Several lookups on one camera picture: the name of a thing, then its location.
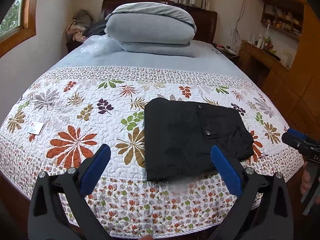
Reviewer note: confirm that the small white label card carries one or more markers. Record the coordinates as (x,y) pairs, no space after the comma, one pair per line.
(35,128)

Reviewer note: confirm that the folded grey blanket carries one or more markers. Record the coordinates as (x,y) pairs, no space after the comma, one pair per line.
(153,28)

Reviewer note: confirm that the person's right hand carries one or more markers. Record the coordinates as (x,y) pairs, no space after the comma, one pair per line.
(306,181)

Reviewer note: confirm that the black pants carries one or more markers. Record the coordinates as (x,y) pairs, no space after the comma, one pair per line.
(179,136)

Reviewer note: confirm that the light blue bed sheet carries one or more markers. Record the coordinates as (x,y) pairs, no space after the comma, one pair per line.
(104,51)

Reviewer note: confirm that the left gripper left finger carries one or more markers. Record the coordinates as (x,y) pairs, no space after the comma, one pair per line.
(47,218)

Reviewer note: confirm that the wooden framed side window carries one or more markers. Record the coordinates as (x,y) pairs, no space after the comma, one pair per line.
(18,25)

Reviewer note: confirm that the wooden desk cabinet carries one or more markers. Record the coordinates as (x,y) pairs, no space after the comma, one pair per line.
(294,91)

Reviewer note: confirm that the wall shelf with items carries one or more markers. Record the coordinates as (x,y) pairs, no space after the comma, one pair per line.
(286,18)

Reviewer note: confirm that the pile of clothes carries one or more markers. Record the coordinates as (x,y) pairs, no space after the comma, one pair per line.
(83,26)

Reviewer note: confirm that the floral quilt bedspread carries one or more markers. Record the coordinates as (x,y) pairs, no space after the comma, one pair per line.
(85,107)

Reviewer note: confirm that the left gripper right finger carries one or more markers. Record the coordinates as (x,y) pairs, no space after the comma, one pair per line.
(262,209)

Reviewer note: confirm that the dark wooden headboard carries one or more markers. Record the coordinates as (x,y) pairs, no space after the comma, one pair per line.
(205,20)

